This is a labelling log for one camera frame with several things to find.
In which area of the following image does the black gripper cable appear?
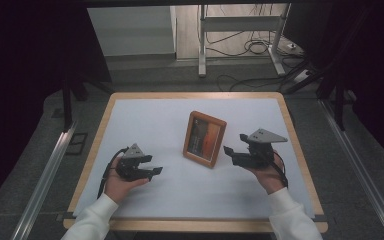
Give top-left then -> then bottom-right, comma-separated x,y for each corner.
272,151 -> 290,189
96,146 -> 130,200

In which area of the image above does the dark curtain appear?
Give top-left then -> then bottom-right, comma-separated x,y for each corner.
0,0 -> 112,215
284,0 -> 384,174

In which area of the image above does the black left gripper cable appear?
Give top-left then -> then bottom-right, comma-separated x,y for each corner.
96,146 -> 130,200

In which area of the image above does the black floor socket plate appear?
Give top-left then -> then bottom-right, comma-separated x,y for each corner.
65,132 -> 89,156

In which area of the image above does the black metal stand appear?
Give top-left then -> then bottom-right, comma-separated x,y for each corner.
315,6 -> 359,132
61,73 -> 115,133

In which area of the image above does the white table mat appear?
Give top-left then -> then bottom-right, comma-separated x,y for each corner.
73,98 -> 316,220

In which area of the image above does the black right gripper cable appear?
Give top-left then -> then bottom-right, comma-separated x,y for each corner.
272,151 -> 290,189

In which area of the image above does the white metal desk frame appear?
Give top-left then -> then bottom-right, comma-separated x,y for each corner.
198,3 -> 292,79

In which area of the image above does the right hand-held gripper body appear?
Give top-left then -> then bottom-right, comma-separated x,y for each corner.
231,128 -> 289,170

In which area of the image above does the wooden picture frame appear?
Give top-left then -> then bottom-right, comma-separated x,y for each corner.
182,110 -> 228,169

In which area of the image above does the white power strip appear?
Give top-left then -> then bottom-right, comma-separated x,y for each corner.
292,68 -> 313,84

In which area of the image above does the person's right hand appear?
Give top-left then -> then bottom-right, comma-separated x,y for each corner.
245,149 -> 285,196

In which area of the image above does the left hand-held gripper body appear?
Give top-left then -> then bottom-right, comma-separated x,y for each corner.
114,143 -> 155,183

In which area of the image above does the metal floor rail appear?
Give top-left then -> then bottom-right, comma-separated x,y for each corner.
10,122 -> 78,240
317,99 -> 384,240

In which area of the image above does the black floor cable tangle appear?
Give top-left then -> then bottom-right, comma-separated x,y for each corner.
205,30 -> 303,58

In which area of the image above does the person's left hand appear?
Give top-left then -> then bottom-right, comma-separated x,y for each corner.
103,156 -> 151,205

